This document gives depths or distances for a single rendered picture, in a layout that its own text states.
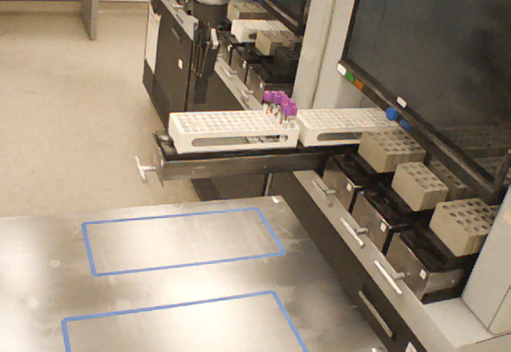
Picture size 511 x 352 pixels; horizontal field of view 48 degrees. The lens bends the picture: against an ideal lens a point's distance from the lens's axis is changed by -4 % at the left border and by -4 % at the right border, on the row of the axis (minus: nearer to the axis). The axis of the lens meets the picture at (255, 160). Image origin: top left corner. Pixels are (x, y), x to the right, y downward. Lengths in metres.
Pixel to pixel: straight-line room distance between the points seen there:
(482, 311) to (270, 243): 0.43
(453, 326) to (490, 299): 0.09
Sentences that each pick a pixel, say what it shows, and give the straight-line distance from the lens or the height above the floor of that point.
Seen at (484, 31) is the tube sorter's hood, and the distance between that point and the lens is 1.14.
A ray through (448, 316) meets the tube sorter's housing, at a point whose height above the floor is 0.73.
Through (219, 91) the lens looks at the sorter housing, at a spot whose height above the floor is 0.61.
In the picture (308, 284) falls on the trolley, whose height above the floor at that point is 0.82.
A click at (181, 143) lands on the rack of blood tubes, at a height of 0.84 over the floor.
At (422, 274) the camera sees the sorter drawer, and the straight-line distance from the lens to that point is 1.19.
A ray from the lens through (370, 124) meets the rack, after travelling 1.55.
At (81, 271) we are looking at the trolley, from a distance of 1.01.
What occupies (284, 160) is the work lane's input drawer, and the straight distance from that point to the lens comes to 1.43.
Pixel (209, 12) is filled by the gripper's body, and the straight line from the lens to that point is 1.23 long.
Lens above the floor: 1.49
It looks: 30 degrees down
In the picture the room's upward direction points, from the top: 10 degrees clockwise
